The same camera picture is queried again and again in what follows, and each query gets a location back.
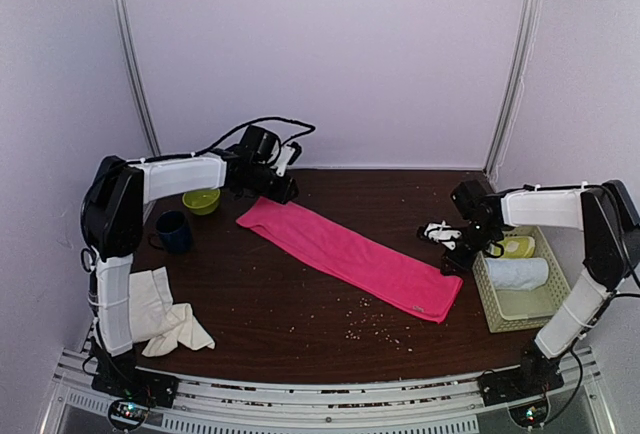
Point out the left aluminium frame post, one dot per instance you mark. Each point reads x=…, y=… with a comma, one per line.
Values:
x=134, y=76

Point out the aluminium frame post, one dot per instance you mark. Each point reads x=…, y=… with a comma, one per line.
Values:
x=514, y=89
x=134, y=76

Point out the aluminium front rail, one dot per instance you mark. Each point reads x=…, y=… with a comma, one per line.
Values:
x=451, y=404

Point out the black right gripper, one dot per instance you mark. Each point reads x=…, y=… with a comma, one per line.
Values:
x=461, y=265

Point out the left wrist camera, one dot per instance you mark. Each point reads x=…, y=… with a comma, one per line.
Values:
x=288, y=155

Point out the white crumpled towel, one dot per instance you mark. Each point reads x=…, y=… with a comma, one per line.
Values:
x=155, y=319

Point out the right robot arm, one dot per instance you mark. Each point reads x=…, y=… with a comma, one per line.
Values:
x=594, y=230

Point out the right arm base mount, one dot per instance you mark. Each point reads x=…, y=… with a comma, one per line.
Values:
x=526, y=397

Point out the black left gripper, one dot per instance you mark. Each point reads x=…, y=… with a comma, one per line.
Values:
x=284, y=193

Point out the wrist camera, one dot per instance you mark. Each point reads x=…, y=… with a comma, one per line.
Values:
x=440, y=234
x=288, y=155

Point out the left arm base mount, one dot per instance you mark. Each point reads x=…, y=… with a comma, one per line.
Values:
x=133, y=401

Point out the pink towel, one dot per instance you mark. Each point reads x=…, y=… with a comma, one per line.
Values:
x=403, y=282

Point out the light blue rolled towel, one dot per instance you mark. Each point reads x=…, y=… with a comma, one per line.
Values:
x=517, y=274

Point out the dark blue mug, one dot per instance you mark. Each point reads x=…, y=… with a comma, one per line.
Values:
x=172, y=234

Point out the beige plastic basket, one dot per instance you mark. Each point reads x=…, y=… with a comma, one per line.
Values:
x=506, y=310

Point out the green bowl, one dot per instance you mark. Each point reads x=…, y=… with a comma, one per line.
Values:
x=201, y=202

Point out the yellow rolled towel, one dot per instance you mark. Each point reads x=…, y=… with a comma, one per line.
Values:
x=514, y=247

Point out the right aluminium frame post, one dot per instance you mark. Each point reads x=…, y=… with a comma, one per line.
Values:
x=514, y=89

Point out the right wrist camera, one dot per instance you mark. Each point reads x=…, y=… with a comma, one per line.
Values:
x=440, y=234

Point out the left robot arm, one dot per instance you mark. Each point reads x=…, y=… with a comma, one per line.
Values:
x=111, y=220

